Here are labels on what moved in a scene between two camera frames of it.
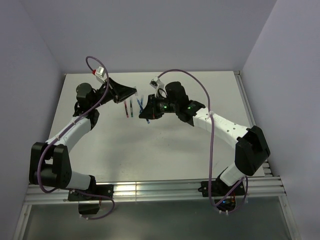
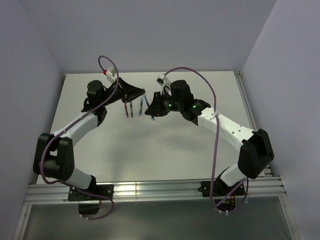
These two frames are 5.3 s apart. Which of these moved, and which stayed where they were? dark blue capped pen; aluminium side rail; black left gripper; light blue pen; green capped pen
Moved: dark blue capped pen; black left gripper
Stayed: light blue pen; aluminium side rail; green capped pen
